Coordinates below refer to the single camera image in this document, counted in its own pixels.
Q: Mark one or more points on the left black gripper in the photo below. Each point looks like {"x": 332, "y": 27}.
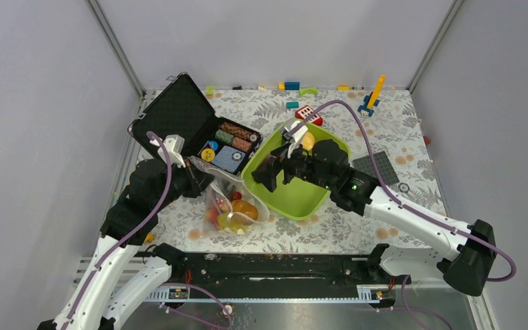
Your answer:
{"x": 198, "y": 180}

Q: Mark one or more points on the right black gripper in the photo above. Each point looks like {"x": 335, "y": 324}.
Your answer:
{"x": 282, "y": 159}

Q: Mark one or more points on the brown toy fruit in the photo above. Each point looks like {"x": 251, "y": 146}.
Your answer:
{"x": 245, "y": 208}

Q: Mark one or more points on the clear zip top bag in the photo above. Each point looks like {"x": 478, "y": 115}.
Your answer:
{"x": 224, "y": 183}

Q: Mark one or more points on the yellow green toy fruit slice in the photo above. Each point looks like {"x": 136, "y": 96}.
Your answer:
{"x": 230, "y": 224}

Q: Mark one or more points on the red lychee bunch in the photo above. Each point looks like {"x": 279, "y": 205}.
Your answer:
{"x": 218, "y": 204}

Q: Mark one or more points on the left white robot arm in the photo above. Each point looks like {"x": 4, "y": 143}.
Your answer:
{"x": 92, "y": 305}

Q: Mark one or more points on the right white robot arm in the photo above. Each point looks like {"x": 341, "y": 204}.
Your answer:
{"x": 459, "y": 253}

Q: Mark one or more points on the blue playing card deck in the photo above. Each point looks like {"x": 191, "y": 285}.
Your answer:
{"x": 228, "y": 159}

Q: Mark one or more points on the green plastic tray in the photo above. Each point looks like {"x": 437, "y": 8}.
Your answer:
{"x": 298, "y": 199}

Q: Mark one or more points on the yellow toy lemon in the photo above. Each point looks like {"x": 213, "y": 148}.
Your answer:
{"x": 308, "y": 141}

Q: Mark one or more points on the red white toy block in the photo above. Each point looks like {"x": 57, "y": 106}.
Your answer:
{"x": 305, "y": 111}

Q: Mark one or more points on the teal small block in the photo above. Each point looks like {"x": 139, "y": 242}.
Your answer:
{"x": 292, "y": 105}

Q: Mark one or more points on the blue lego brick back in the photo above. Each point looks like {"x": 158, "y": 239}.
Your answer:
{"x": 291, "y": 85}

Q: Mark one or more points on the green arch block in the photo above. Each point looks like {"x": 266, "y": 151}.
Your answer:
{"x": 308, "y": 91}

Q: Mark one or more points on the black poker chip case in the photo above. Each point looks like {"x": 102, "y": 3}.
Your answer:
{"x": 182, "y": 109}

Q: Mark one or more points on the light green cube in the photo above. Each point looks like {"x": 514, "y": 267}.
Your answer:
{"x": 210, "y": 90}

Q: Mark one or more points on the grey lego baseplate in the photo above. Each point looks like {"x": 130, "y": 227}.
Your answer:
{"x": 386, "y": 170}

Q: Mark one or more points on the yellow blue block tower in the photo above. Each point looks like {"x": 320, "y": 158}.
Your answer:
{"x": 372, "y": 100}

